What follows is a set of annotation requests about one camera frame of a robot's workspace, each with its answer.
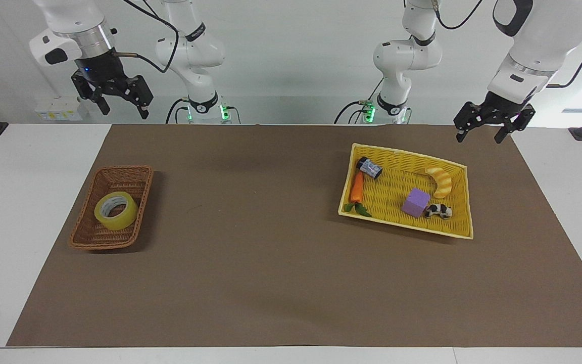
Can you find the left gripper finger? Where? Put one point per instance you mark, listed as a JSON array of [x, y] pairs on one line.
[[523, 119], [470, 115]]

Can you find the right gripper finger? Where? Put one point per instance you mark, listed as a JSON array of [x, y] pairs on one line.
[[85, 85], [139, 91]]

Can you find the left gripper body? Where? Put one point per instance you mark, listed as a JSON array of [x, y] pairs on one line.
[[502, 108]]

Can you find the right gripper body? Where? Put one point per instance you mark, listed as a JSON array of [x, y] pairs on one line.
[[100, 68]]

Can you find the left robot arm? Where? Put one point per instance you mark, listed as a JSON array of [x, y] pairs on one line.
[[538, 45]]

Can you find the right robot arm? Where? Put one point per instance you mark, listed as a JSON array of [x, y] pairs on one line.
[[192, 53]]

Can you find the yellow wicker basket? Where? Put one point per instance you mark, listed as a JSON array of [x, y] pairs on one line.
[[397, 174]]

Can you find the yellow tape roll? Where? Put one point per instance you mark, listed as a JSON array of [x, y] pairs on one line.
[[119, 217]]

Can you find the brown wicker basket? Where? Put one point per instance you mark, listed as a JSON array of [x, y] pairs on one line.
[[89, 230]]

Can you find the toy croissant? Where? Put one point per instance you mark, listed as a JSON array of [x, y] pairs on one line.
[[442, 182]]

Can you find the black and white toy cow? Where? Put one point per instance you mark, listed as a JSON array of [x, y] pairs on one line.
[[438, 211]]

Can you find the purple cube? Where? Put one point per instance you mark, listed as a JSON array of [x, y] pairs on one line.
[[416, 203]]

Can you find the blue and black battery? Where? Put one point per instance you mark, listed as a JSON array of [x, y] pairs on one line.
[[370, 167]]

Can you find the orange toy carrot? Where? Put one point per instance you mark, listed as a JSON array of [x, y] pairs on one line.
[[357, 188]]

